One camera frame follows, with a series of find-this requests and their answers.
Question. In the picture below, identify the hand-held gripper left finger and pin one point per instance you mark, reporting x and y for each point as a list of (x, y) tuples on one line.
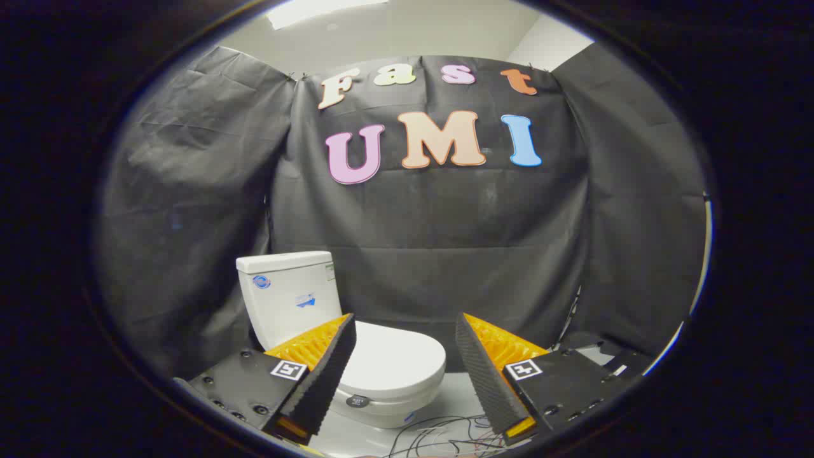
[(327, 372)]

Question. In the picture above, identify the white toilet lid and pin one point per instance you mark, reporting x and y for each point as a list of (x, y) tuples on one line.
[(397, 356)]

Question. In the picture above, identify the black backdrop cloth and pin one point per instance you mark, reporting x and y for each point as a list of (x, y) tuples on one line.
[(445, 242)]

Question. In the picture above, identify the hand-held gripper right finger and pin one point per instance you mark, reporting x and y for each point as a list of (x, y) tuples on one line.
[(483, 375)]

